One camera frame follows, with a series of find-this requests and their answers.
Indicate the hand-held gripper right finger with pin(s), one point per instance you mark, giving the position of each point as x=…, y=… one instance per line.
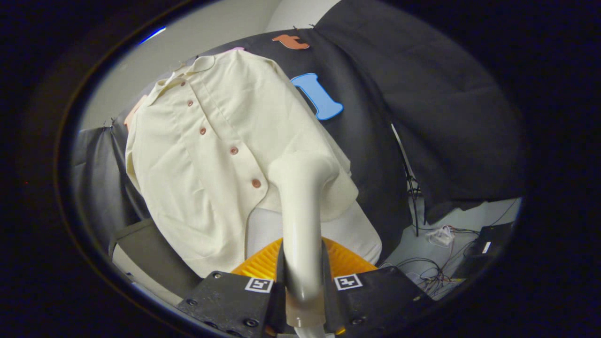
x=328, y=305

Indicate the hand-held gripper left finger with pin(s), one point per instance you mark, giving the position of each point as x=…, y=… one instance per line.
x=280, y=300

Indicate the cream button shirt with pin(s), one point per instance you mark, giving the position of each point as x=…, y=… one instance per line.
x=197, y=188

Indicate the black garment stand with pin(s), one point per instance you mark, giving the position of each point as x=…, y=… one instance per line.
x=413, y=188

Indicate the white cloth under shirt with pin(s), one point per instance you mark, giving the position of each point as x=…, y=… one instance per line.
x=352, y=234

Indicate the grey cabinet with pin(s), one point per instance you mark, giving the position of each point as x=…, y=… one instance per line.
x=150, y=253

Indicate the black floor box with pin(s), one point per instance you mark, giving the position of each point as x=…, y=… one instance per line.
x=488, y=244

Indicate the black backdrop cloth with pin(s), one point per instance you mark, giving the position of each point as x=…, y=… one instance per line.
x=446, y=117

